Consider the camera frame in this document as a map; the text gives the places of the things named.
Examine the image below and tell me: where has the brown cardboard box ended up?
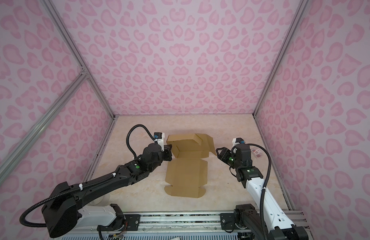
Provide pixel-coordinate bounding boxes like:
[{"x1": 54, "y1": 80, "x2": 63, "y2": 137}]
[{"x1": 165, "y1": 133, "x2": 216, "y2": 198}]

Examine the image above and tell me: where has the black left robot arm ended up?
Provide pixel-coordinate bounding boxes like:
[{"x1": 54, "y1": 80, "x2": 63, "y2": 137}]
[{"x1": 42, "y1": 143, "x2": 172, "y2": 238}]

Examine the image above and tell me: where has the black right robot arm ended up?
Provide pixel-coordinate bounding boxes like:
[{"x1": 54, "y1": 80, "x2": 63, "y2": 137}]
[{"x1": 216, "y1": 139, "x2": 309, "y2": 240}]

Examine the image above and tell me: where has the small pink card packet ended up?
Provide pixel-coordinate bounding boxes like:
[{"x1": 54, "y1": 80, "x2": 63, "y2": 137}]
[{"x1": 252, "y1": 148, "x2": 264, "y2": 159}]

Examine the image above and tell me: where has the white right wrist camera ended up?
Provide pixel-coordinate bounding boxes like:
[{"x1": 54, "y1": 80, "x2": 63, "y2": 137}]
[{"x1": 232, "y1": 138, "x2": 245, "y2": 147}]

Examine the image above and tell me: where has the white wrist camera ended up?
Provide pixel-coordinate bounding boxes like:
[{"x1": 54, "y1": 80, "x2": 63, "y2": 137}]
[
  {"x1": 232, "y1": 138, "x2": 245, "y2": 147},
  {"x1": 153, "y1": 132, "x2": 165, "y2": 152}
]

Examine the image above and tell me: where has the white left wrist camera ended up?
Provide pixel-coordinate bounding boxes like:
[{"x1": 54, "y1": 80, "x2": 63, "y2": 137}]
[{"x1": 153, "y1": 132, "x2": 165, "y2": 152}]

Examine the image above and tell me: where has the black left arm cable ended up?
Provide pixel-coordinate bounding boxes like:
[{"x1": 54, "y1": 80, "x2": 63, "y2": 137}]
[{"x1": 125, "y1": 124, "x2": 156, "y2": 159}]

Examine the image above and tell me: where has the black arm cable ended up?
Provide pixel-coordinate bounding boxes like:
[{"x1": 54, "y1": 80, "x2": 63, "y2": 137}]
[
  {"x1": 125, "y1": 124, "x2": 156, "y2": 159},
  {"x1": 247, "y1": 143, "x2": 273, "y2": 240}
]

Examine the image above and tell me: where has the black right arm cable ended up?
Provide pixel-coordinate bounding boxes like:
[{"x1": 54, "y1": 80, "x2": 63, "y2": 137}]
[{"x1": 247, "y1": 143, "x2": 273, "y2": 240}]

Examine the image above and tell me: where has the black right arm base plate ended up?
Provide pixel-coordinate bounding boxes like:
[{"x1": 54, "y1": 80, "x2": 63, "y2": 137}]
[{"x1": 220, "y1": 213, "x2": 241, "y2": 233}]

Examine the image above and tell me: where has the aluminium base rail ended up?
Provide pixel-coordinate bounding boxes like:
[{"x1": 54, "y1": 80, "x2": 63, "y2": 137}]
[{"x1": 49, "y1": 210, "x2": 313, "y2": 240}]

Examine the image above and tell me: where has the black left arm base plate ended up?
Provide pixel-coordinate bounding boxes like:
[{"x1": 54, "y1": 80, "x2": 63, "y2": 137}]
[{"x1": 97, "y1": 214, "x2": 141, "y2": 232}]

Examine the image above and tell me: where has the aluminium diagonal frame strut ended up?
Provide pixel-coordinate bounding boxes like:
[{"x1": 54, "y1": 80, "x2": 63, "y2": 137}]
[{"x1": 0, "y1": 71, "x2": 88, "y2": 187}]

